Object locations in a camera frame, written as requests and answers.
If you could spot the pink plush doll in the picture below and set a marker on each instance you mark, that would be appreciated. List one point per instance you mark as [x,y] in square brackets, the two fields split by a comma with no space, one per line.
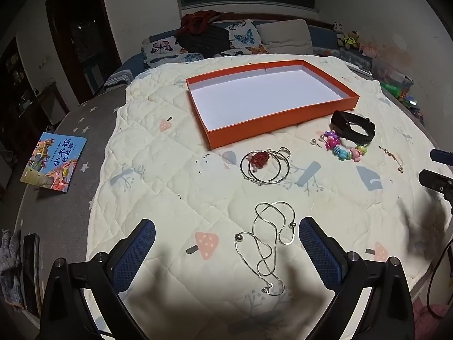
[368,51]

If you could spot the striped cushion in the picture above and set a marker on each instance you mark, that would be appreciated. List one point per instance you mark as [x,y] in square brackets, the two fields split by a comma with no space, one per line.
[118,78]

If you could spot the red pendant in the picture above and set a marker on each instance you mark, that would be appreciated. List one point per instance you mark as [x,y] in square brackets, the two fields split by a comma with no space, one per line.
[260,159]

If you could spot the dark wooden cabinet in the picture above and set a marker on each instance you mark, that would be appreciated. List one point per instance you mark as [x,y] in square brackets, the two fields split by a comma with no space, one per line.
[16,88]

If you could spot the panda plush toy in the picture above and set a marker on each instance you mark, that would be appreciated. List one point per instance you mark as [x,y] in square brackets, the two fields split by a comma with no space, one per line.
[338,30]

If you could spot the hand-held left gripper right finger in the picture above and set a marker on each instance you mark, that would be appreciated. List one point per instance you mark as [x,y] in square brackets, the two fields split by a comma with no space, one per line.
[320,251]

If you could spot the yellow vest plush toy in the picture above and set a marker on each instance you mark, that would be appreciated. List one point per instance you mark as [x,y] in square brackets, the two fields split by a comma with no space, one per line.
[351,39]

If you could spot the grey patterned cloth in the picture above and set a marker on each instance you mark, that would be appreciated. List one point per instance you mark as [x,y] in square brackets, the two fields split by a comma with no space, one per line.
[10,269]

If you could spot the beige pillow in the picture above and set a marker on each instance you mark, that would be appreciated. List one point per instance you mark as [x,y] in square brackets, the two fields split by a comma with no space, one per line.
[286,37]

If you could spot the blue sofa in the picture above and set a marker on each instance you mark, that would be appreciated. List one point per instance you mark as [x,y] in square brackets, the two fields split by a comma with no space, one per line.
[322,37]

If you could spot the wooden side table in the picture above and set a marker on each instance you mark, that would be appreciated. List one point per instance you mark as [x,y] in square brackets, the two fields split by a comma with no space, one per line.
[53,101]

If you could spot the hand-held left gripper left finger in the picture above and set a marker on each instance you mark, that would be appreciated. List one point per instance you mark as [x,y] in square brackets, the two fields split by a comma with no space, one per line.
[136,255]

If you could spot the person's pink clothing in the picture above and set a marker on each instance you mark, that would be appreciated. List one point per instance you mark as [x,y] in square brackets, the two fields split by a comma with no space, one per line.
[433,311]

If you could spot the dark wooden door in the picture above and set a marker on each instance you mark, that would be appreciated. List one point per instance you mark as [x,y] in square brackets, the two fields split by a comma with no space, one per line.
[81,35]

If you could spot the black bag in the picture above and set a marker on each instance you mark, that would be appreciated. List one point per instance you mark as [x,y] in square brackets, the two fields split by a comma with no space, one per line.
[203,40]

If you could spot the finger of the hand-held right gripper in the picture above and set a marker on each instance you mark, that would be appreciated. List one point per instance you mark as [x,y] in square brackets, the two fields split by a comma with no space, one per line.
[440,156]
[435,180]

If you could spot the silver hoop earring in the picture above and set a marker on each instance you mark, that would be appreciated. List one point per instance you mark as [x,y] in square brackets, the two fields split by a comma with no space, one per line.
[288,168]
[241,165]

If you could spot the red cloth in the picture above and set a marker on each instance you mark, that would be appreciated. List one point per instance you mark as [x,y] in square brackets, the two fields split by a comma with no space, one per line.
[196,19]

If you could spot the butterfly print pillow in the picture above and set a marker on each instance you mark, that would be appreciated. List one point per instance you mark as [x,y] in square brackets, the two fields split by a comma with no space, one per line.
[244,37]
[159,47]

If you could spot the green toy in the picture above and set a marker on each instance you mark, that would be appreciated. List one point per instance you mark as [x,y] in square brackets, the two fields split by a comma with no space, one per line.
[391,88]

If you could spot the black smart band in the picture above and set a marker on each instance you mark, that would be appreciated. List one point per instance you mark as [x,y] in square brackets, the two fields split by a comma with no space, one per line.
[339,122]

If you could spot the dark phone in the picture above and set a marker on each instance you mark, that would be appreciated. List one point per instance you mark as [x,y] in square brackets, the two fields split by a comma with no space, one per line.
[32,272]

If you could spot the orange cardboard box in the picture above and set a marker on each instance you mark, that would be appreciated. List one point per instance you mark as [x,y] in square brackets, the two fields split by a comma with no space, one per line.
[265,92]

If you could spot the grey star bedsheet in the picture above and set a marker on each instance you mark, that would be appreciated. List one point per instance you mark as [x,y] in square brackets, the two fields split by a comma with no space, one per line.
[70,202]

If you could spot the children's picture book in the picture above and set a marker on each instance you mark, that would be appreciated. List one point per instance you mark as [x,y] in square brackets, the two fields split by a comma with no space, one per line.
[53,163]

